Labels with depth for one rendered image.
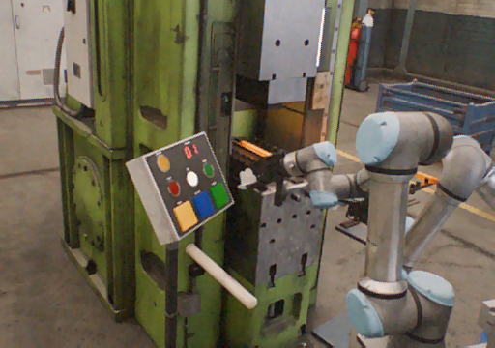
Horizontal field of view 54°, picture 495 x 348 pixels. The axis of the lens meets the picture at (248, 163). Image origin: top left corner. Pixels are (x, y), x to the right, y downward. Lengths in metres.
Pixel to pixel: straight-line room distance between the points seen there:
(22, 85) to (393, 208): 6.26
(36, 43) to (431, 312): 6.29
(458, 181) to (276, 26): 0.87
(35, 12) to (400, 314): 6.27
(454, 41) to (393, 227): 9.53
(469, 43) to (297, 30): 8.59
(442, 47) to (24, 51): 7.67
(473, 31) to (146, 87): 8.72
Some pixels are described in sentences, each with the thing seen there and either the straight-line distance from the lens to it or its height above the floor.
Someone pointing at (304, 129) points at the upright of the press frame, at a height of 1.09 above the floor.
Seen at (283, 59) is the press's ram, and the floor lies 1.44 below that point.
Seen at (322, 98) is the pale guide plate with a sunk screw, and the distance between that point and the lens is 2.29.
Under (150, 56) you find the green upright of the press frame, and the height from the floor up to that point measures 1.39.
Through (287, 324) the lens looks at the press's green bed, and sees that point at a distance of 2.51.
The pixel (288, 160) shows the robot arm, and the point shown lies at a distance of 1.49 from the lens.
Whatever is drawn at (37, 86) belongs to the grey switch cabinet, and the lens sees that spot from 7.07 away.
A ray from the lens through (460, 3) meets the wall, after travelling 10.59.
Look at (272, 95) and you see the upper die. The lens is 1.92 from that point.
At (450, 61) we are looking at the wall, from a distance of 10.63.
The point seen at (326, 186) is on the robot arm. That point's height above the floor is 1.17.
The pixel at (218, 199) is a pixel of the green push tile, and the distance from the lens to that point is 1.68.
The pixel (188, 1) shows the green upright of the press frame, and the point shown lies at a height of 1.63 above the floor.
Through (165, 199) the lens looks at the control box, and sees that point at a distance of 1.50.
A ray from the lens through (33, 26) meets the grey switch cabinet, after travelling 6.96.
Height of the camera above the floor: 1.70
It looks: 20 degrees down
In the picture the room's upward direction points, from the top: 4 degrees clockwise
